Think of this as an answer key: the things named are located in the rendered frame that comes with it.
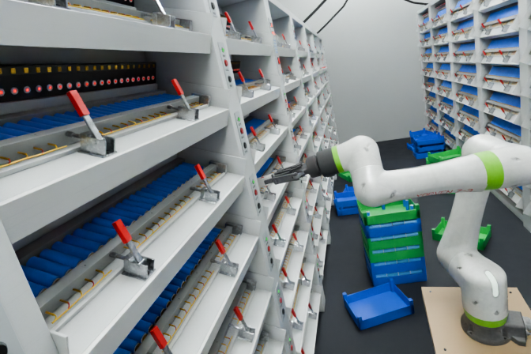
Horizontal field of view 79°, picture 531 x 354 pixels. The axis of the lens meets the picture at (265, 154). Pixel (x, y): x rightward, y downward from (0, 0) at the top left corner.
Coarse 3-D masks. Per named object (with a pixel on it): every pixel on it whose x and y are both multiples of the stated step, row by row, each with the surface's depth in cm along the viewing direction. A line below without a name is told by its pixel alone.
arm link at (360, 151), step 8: (360, 136) 104; (344, 144) 105; (352, 144) 102; (360, 144) 101; (368, 144) 101; (376, 144) 103; (336, 152) 104; (344, 152) 103; (352, 152) 101; (360, 152) 100; (368, 152) 99; (376, 152) 100; (336, 160) 103; (344, 160) 103; (352, 160) 101; (360, 160) 99; (368, 160) 98; (376, 160) 99; (344, 168) 104; (352, 168) 101
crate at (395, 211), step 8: (360, 208) 197; (368, 208) 198; (376, 208) 198; (392, 208) 193; (400, 208) 191; (416, 208) 175; (360, 216) 192; (376, 216) 178; (384, 216) 178; (392, 216) 178; (400, 216) 177; (408, 216) 177; (416, 216) 176; (368, 224) 180
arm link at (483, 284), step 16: (464, 256) 112; (480, 256) 110; (464, 272) 106; (480, 272) 103; (496, 272) 102; (464, 288) 107; (480, 288) 101; (496, 288) 100; (464, 304) 110; (480, 304) 103; (496, 304) 101; (480, 320) 105; (496, 320) 103
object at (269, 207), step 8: (280, 152) 159; (288, 160) 159; (272, 184) 131; (280, 184) 132; (264, 192) 123; (272, 192) 124; (280, 192) 124; (264, 200) 116; (280, 200) 127; (264, 208) 101; (272, 208) 111; (272, 216) 113
